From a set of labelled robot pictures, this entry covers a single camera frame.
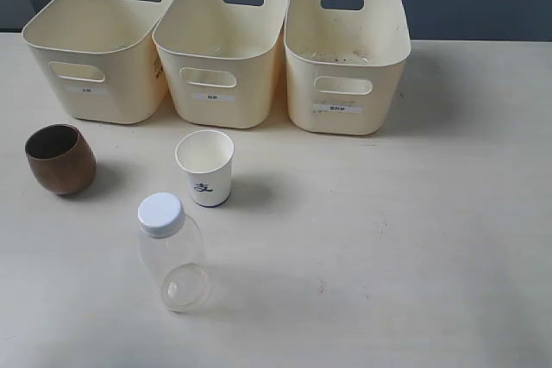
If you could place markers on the white paper cup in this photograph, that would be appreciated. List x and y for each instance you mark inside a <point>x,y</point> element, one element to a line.
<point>206,158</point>

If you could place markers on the clear plastic bottle white cap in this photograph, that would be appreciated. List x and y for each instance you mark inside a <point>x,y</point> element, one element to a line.
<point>171,246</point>

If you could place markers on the brown wooden cup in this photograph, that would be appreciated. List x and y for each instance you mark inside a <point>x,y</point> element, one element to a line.
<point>61,159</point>

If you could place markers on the middle cream plastic bin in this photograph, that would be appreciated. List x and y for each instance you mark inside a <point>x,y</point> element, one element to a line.
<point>222,59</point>

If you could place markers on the cream plastic bin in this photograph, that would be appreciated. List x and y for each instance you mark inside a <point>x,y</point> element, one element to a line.
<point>222,59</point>
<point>343,59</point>
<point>99,58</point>

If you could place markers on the right cream plastic bin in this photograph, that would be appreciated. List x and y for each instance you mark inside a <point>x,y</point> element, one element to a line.
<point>343,59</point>

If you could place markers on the left cream plastic bin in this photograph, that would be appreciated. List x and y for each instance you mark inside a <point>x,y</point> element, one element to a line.
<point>99,58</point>

